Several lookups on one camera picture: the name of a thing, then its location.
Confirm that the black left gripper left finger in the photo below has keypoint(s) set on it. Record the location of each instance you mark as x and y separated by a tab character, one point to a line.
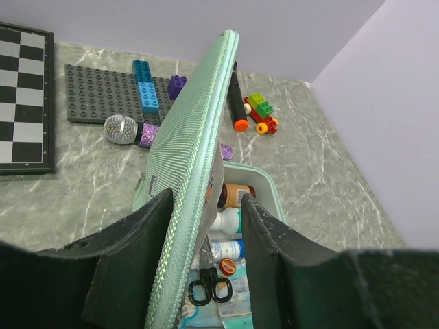
103	280

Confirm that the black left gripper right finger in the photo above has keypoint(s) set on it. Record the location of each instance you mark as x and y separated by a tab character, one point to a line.
297	283

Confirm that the small red balm tin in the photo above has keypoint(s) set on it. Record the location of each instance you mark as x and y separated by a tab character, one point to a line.
227	266

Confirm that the blue white bandage roll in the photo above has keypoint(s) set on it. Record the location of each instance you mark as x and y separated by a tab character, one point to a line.
232	249

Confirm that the small black scissors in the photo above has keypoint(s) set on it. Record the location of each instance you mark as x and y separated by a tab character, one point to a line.
209	280

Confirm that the blue wipes packet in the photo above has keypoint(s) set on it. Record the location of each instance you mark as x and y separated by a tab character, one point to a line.
200	316

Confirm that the white green-label bottle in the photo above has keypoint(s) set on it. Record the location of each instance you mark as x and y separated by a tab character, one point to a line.
228	222

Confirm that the brown orange-cap medicine bottle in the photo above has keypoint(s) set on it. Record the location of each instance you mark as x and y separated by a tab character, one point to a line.
231	195

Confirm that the mint green medicine case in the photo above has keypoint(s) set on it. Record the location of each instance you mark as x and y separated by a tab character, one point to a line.
196	186

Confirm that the blue-topped small bag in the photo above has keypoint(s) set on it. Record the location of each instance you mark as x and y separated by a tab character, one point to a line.
237	312

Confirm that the purple glitter microphone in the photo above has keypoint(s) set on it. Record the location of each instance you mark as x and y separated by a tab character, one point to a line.
130	132

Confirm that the colourful brick toy car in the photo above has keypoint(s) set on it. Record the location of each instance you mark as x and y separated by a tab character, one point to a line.
261	111

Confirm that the grey building baseplate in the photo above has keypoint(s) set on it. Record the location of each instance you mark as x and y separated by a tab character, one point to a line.
93	95

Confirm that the blue brick stack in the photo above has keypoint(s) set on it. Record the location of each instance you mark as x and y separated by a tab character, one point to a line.
146	88

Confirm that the purple building brick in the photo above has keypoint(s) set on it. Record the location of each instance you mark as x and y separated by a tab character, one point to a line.
175	86

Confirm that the black white chessboard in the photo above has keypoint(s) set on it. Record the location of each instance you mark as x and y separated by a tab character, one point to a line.
27	101

